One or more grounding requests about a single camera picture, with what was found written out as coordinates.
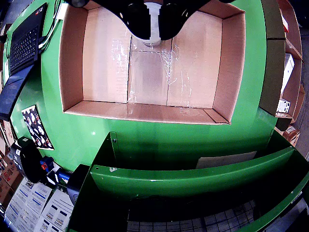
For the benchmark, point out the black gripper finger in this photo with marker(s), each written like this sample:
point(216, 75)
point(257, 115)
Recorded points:
point(135, 19)
point(173, 19)

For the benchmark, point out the white bottle teal label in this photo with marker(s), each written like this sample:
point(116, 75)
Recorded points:
point(154, 26)

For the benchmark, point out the shallow cardboard tray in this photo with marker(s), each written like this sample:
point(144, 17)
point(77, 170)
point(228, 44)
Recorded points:
point(108, 60)

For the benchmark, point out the grey cardboard sheet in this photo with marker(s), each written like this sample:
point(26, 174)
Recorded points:
point(224, 159)

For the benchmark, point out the black box device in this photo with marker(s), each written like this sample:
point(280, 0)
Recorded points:
point(76, 183)

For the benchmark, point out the small printed cardboard boxes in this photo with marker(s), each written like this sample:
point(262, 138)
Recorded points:
point(8, 176)

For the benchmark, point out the white adapter block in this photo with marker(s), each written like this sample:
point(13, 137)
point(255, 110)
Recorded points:
point(63, 10)

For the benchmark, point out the black laptop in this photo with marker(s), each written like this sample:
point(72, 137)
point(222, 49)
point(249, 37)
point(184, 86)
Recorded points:
point(24, 43)

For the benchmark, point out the black white photo card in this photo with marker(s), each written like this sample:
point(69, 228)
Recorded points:
point(37, 128)

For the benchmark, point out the green metal shelf unit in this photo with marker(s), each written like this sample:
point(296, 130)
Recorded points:
point(169, 178)

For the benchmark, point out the blue red small pack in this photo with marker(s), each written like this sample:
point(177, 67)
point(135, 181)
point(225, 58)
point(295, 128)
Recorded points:
point(47, 164)

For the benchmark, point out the black round device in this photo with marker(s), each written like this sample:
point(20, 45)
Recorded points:
point(31, 162)

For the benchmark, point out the white printed paper sheet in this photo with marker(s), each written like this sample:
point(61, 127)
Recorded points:
point(58, 212)
point(26, 205)

